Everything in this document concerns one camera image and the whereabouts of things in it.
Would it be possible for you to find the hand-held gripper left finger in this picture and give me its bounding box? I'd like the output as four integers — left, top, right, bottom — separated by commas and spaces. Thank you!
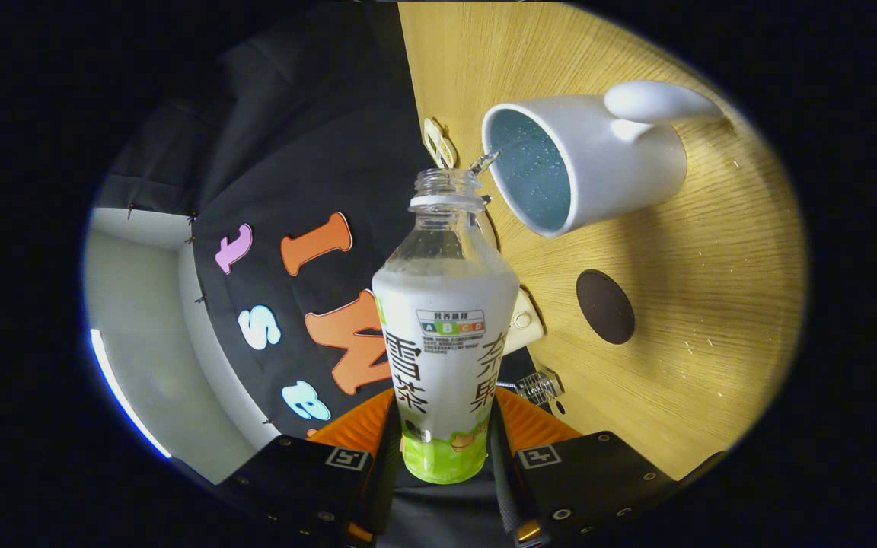
222, 388, 406, 547

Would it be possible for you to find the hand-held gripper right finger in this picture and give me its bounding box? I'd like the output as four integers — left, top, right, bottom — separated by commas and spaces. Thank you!
488, 387, 675, 547

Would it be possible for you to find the clear juice bottle white label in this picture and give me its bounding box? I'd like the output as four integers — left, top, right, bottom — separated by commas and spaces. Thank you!
372, 169, 521, 485

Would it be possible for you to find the dark brown round coaster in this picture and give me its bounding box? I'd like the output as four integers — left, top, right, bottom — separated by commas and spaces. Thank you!
576, 269, 636, 345

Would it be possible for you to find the white cup with handle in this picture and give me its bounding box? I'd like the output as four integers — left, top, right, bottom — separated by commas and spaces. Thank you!
481, 80, 725, 238

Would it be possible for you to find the metal mesh holder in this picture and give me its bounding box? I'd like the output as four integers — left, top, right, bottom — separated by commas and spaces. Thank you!
516, 367, 565, 406

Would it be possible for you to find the white toaster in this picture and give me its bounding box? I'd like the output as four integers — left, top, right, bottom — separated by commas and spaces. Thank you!
503, 288, 545, 357

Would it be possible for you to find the large ceiling light panel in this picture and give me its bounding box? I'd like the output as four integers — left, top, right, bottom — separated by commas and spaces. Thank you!
90, 329, 173, 460

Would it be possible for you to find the wooden table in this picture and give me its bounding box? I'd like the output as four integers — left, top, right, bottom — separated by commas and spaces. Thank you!
397, 0, 808, 482

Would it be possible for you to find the white divided dish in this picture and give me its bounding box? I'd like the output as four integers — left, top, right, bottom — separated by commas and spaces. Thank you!
422, 116, 458, 170

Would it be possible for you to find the black backdrop cloth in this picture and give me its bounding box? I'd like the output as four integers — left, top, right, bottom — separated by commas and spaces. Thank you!
96, 0, 584, 548

